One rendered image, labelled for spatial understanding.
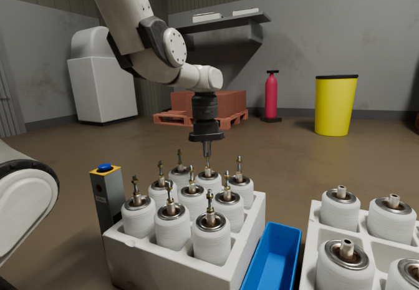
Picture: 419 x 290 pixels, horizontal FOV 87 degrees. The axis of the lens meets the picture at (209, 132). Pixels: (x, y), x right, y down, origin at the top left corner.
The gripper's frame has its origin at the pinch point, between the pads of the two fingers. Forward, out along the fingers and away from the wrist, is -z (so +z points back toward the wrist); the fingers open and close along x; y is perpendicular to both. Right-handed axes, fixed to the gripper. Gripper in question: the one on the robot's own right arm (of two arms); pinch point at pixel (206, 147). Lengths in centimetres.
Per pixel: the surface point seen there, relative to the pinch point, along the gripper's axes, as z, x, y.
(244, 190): -12.1, 10.5, -11.0
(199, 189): -10.7, -4.2, -9.6
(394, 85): 5, 237, 153
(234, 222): -16.2, 4.4, -20.9
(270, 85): 10, 103, 190
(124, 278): -31.2, -27.9, -19.3
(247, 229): -18.0, 8.1, -22.1
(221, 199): -10.7, 1.5, -17.1
